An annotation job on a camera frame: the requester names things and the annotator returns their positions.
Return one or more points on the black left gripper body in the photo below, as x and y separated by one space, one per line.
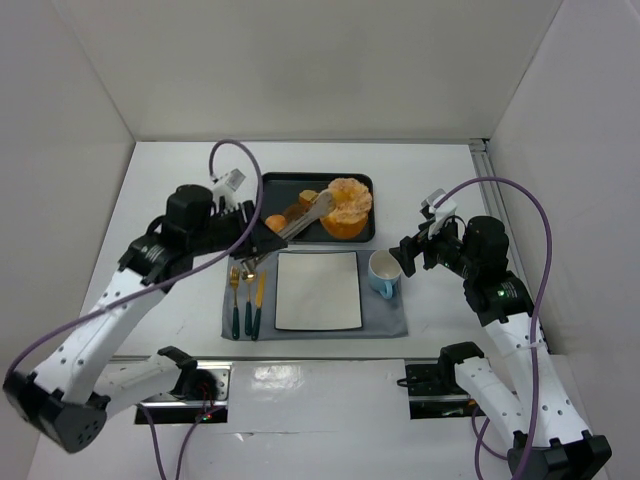
248 220

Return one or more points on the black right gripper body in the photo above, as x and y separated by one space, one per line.
413 251

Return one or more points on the silver metal tongs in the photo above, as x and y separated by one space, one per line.
322 206

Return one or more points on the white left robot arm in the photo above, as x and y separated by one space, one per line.
68 397

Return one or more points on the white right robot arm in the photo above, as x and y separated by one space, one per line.
545 435

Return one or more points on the orange round bread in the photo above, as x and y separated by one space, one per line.
343 225

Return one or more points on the light blue mug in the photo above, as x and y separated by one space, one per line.
384 272

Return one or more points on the small round bun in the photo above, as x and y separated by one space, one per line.
276 222

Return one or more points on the black baking tray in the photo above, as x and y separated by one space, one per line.
281 190

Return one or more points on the brown croissant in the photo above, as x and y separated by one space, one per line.
294 212

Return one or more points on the grey cloth placemat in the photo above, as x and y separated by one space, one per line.
381 318

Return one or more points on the baguette slice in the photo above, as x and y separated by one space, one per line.
307 197

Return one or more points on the white square plate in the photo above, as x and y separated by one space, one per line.
318 292

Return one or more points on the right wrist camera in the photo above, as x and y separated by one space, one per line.
437 210

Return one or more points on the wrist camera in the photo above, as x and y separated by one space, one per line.
437 210
228 182

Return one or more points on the gold fork green handle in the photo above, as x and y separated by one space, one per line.
234 283

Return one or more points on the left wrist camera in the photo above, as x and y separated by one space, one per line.
228 182

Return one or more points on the gold spoon green handle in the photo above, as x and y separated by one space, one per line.
248 278

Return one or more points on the gold knife green handle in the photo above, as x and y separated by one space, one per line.
258 304

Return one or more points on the right table cutout mount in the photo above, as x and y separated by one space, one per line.
430 396

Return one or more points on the black table cutout mount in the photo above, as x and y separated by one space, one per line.
205 394

